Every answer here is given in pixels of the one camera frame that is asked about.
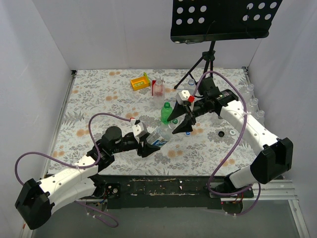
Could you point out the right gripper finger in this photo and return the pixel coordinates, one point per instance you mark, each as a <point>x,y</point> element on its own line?
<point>186,125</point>
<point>178,111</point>

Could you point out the small clear upright bottle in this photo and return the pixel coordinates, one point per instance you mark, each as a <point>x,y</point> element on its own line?
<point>215,119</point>

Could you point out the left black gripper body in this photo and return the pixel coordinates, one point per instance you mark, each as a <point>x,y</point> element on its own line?
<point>140,148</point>

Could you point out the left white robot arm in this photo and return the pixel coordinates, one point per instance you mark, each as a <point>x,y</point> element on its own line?
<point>38,200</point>

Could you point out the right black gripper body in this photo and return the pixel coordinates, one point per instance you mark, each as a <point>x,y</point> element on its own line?
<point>189,114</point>

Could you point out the green plastic bottle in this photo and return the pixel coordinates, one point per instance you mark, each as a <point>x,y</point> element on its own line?
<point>165,112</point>

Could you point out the red plastic box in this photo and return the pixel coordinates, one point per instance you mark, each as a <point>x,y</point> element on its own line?
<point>155,88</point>

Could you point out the yellow plastic box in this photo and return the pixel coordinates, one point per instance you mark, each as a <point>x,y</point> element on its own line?
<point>140,82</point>

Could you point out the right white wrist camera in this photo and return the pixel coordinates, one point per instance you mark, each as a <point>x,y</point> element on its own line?
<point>183,97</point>

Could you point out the clear Pepsi bottle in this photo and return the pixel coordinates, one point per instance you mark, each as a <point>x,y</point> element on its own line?
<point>191,83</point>

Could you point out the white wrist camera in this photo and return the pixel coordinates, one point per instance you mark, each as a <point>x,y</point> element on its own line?
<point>139,129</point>
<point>183,97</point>

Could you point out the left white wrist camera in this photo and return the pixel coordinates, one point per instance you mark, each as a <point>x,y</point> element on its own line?
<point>139,129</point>

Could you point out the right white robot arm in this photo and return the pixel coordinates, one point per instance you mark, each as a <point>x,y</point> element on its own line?
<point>273,154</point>

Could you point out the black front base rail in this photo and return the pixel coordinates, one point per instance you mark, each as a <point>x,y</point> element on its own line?
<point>120,192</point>

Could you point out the black music stand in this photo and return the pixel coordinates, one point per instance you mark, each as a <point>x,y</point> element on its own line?
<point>197,21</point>

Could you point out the floral tablecloth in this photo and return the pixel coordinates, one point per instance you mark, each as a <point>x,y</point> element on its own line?
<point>103,98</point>

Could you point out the clear bottle blue label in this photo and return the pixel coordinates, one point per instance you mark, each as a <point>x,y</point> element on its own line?
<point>161,135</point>

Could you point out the clear bottle by wall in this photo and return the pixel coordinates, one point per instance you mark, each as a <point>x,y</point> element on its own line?
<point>248,92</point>

